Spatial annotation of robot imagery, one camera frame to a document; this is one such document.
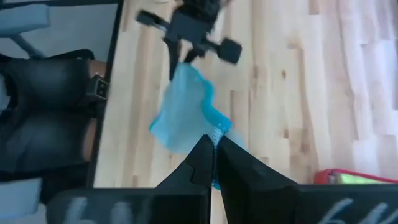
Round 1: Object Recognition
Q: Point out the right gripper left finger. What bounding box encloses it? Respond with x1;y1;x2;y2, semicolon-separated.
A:
155;134;216;224

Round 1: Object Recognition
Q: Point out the black chair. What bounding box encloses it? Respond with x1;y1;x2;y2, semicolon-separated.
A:
0;49;109;203

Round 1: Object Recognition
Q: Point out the black aluminium table frame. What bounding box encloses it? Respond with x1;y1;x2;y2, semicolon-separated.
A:
85;0;125;188

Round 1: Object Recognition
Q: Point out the pink plastic bin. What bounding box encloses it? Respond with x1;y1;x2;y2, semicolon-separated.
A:
313;169;398;185

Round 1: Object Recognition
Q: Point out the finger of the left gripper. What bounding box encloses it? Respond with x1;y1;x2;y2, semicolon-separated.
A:
169;40;182;81
185;46;205;64

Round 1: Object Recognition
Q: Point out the lime green microfiber towel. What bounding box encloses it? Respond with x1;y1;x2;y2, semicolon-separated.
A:
337;173;398;185

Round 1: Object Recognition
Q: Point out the light blue microfiber towel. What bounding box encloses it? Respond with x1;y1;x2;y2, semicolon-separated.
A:
149;62;249;191

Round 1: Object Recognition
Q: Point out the grey plastic object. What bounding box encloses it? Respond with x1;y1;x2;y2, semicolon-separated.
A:
0;3;51;60

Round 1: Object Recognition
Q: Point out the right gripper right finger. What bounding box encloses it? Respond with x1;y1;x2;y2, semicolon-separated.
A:
216;136;300;224

